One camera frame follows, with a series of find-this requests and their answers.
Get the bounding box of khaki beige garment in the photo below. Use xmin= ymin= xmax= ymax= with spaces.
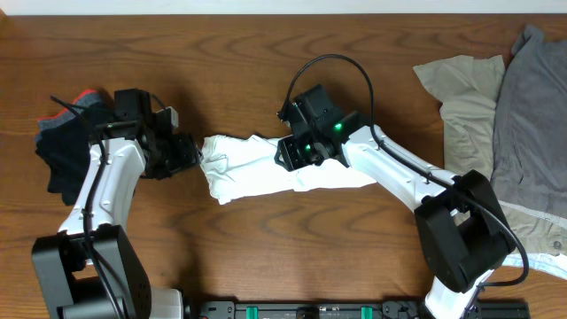
xmin=413 ymin=55 xmax=566 ymax=255

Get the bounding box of grey garment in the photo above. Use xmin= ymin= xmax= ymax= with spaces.
xmin=491 ymin=25 xmax=566 ymax=218

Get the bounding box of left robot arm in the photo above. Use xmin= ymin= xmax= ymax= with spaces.
xmin=31 ymin=89 xmax=201 ymax=318

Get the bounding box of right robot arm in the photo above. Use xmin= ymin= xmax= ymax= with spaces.
xmin=275 ymin=85 xmax=517 ymax=318

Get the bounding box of black folded garment stack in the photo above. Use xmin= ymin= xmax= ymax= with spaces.
xmin=35 ymin=89 xmax=113 ymax=206

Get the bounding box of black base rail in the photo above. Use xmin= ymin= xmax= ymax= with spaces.
xmin=184 ymin=300 xmax=531 ymax=319

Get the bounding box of white printed t-shirt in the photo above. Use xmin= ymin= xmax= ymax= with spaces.
xmin=200 ymin=135 xmax=375 ymax=205

